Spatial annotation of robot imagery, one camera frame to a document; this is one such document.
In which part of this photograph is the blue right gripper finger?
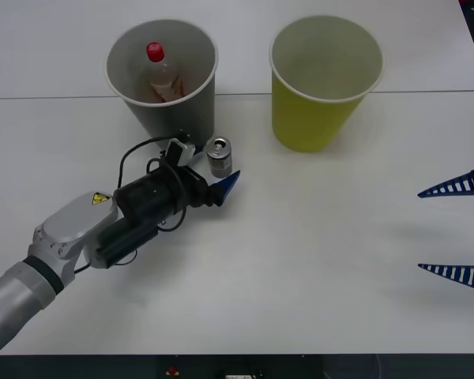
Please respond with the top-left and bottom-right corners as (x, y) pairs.
(417, 263), (474, 295)
(417, 163), (474, 199)

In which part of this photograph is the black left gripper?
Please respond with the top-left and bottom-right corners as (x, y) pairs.
(177, 144), (242, 209)

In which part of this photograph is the silver drink can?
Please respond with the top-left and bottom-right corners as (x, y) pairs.
(205, 136), (234, 178)

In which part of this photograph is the grey plastic waste bin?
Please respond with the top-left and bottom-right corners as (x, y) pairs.
(104, 20), (219, 149)

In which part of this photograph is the red-capped plastic bottle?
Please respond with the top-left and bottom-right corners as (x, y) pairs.
(144, 41), (186, 103)

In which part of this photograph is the yellow-green plastic waste bin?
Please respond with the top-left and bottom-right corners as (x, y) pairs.
(269, 14), (385, 153)

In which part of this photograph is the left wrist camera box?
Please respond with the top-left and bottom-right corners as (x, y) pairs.
(164, 138), (197, 169)

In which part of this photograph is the black camera cable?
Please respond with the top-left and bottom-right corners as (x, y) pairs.
(117, 133), (193, 191)

